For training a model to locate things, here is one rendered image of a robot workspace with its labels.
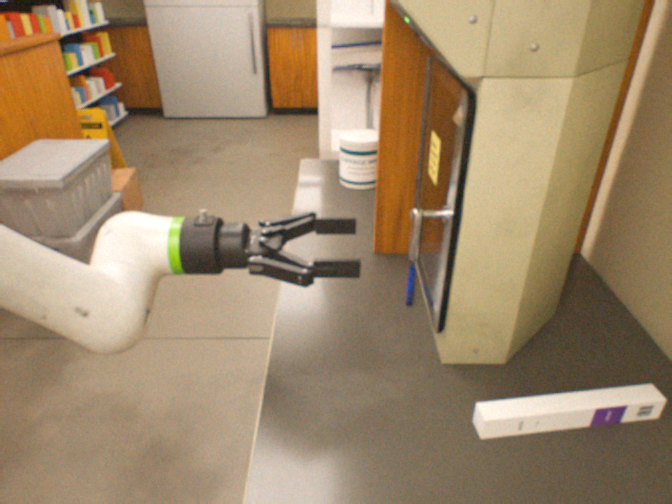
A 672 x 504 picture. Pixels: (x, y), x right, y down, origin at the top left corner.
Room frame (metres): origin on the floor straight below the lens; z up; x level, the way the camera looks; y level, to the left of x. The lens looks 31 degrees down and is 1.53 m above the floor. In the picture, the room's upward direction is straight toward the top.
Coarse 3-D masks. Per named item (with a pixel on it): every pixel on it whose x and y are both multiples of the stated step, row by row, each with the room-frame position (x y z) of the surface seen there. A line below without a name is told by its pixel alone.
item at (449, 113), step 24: (432, 72) 0.89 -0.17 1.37; (432, 96) 0.87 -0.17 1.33; (456, 96) 0.70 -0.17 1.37; (432, 120) 0.85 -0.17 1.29; (456, 120) 0.68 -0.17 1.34; (456, 144) 0.66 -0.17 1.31; (456, 168) 0.64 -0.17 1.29; (432, 192) 0.79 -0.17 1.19; (456, 192) 0.63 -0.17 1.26; (456, 216) 0.63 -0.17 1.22; (432, 240) 0.74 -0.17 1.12; (432, 264) 0.72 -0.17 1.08; (432, 288) 0.70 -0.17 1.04; (432, 312) 0.68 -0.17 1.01
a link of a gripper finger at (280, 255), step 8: (264, 240) 0.66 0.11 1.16; (272, 248) 0.64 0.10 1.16; (280, 248) 0.64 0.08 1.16; (280, 256) 0.63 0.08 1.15; (288, 256) 0.62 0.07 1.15; (296, 256) 0.62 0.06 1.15; (288, 264) 0.62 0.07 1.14; (296, 264) 0.61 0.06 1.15; (304, 264) 0.60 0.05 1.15; (312, 264) 0.60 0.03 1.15; (312, 280) 0.60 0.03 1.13
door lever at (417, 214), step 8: (416, 208) 0.68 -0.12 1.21; (416, 216) 0.67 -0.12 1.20; (424, 216) 0.67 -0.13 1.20; (432, 216) 0.67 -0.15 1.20; (440, 216) 0.67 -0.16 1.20; (416, 224) 0.67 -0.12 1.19; (416, 232) 0.67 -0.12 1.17; (416, 240) 0.67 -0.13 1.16; (416, 248) 0.67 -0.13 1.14; (416, 256) 0.67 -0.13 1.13
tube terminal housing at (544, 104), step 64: (512, 0) 0.62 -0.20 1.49; (576, 0) 0.62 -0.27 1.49; (640, 0) 0.75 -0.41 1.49; (512, 64) 0.62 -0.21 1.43; (576, 64) 0.62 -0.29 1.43; (512, 128) 0.62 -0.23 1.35; (576, 128) 0.66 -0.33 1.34; (512, 192) 0.62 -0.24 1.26; (576, 192) 0.71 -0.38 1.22; (512, 256) 0.62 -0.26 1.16; (448, 320) 0.62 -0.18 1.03; (512, 320) 0.62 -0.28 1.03
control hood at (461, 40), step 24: (408, 0) 0.62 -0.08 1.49; (432, 0) 0.62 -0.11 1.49; (456, 0) 0.62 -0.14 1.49; (480, 0) 0.62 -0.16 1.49; (432, 24) 0.62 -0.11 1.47; (456, 24) 0.62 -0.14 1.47; (480, 24) 0.62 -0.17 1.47; (456, 48) 0.62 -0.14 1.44; (480, 48) 0.62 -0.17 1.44; (480, 72) 0.62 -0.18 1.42
